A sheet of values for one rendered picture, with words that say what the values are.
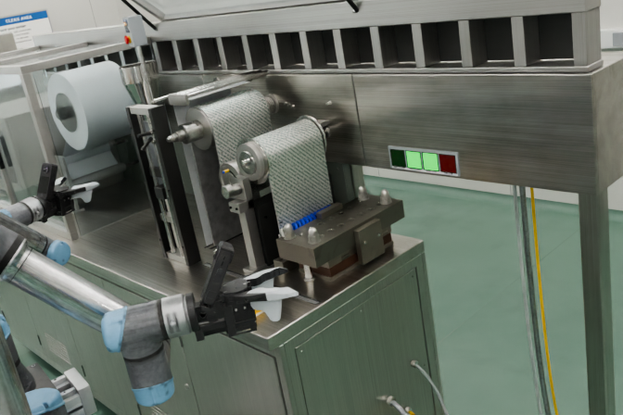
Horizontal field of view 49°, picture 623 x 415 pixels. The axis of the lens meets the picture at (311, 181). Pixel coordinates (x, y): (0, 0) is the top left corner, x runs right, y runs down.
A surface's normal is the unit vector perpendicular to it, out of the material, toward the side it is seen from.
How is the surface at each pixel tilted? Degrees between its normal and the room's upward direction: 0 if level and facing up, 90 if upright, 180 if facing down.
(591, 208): 90
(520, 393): 0
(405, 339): 90
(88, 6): 90
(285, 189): 90
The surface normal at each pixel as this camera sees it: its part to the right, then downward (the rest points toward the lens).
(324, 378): 0.69, 0.11
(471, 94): -0.71, 0.33
